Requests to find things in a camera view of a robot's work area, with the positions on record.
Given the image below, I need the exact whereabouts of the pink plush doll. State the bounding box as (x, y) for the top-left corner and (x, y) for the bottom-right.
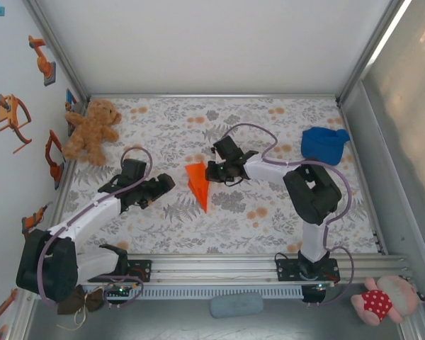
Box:
(350, 275), (425, 327)

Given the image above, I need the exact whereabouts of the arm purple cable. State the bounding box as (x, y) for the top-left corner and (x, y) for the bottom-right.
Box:
(221, 123), (355, 308)
(36, 144), (154, 311)

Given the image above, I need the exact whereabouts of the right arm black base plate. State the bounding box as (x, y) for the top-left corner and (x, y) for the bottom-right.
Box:
(275, 258), (341, 283)

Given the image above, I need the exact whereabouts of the white slotted cable duct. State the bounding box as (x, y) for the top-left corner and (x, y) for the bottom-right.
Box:
(35, 285), (304, 300)

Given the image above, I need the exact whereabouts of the short aluminium frame post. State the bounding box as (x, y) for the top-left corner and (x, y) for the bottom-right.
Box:
(10, 293), (36, 340)
(398, 311), (425, 340)

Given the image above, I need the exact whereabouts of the aluminium mounting rail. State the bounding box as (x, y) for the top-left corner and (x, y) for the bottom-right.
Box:
(19, 253), (410, 287)

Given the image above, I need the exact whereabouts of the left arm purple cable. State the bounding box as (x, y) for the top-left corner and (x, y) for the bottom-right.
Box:
(36, 144), (154, 311)

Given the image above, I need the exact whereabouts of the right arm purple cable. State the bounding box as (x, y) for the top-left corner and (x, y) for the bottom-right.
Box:
(221, 123), (355, 308)

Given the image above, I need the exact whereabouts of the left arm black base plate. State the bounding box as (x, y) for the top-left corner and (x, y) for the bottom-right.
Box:
(87, 259), (153, 283)

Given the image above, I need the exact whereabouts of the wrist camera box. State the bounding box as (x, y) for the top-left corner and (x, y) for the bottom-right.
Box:
(212, 136), (244, 162)
(121, 159), (148, 183)

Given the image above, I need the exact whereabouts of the blue grey orange wall sticker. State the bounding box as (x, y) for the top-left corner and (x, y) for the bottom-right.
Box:
(64, 88), (81, 137)

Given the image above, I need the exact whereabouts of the floral patterned table mat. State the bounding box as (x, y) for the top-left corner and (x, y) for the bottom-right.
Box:
(52, 97), (380, 255)

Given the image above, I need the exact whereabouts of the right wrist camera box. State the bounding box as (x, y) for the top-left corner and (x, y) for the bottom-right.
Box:
(212, 136), (244, 162)

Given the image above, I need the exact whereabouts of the brown teddy bear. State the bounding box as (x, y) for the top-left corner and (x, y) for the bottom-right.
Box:
(62, 98), (123, 166)

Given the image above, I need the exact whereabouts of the brown drawstring pouch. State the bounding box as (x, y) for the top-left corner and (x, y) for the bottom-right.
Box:
(56, 284), (104, 332)

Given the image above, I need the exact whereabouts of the blue cloth pouch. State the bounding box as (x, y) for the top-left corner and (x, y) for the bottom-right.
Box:
(300, 126), (351, 166)

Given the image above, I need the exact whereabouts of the grey-blue oblong case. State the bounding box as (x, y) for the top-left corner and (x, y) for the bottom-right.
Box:
(209, 292), (264, 319)

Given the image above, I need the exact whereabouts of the aluminium frame post with light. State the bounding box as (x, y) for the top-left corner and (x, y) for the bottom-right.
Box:
(334, 0), (417, 107)

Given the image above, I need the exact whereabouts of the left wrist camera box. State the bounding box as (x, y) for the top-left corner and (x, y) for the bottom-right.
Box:
(121, 159), (148, 183)

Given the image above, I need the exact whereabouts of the orange paper sheet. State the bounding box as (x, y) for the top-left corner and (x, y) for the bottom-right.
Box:
(184, 161), (210, 214)

